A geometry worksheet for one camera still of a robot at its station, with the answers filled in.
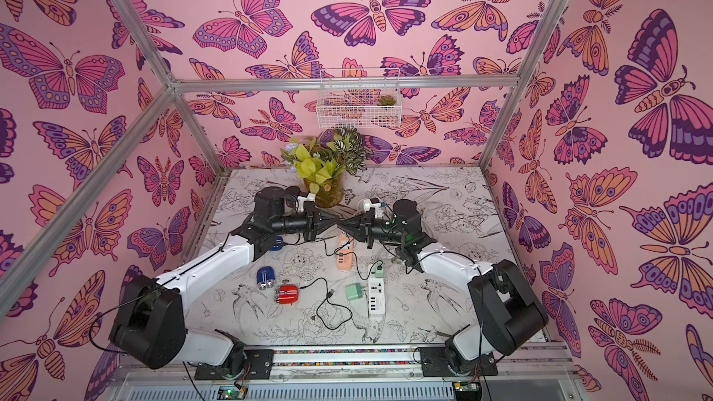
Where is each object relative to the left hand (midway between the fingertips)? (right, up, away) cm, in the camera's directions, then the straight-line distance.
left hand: (343, 218), depth 75 cm
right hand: (0, -1, -2) cm, 2 cm away
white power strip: (+10, -24, +8) cm, 27 cm away
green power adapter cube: (+10, -16, +8) cm, 21 cm away
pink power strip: (-1, -15, +15) cm, 21 cm away
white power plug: (+17, -16, +16) cm, 28 cm away
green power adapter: (+3, -23, +10) cm, 26 cm away
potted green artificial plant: (-8, +18, +16) cm, 25 cm away
